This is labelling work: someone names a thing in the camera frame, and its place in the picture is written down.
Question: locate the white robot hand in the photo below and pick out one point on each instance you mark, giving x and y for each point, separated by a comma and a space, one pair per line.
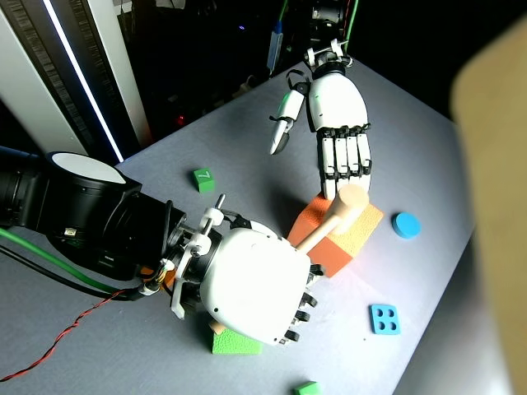
251, 280
335, 103

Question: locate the wooden mallet with white grip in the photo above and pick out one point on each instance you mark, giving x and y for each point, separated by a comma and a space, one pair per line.
350, 203

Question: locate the large orange foam cube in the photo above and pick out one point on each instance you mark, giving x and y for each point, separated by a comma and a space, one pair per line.
362, 230

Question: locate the orange hexagon block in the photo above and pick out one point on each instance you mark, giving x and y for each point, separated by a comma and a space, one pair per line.
169, 280

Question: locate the small green wedge block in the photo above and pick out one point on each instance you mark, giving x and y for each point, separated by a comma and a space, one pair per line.
306, 388

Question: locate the blue square four-hole block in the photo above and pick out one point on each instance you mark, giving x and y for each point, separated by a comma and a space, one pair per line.
385, 319

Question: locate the blue round disc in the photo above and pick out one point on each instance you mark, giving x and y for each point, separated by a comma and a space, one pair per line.
406, 225

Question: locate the green foam cube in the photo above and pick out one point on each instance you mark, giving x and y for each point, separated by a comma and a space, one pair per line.
234, 345

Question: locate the small green number cube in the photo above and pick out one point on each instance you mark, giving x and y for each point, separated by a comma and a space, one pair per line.
204, 181

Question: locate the blurred tan board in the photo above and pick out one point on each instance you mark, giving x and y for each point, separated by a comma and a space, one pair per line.
498, 205

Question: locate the white column with light strip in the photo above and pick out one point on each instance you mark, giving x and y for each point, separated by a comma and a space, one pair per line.
115, 61

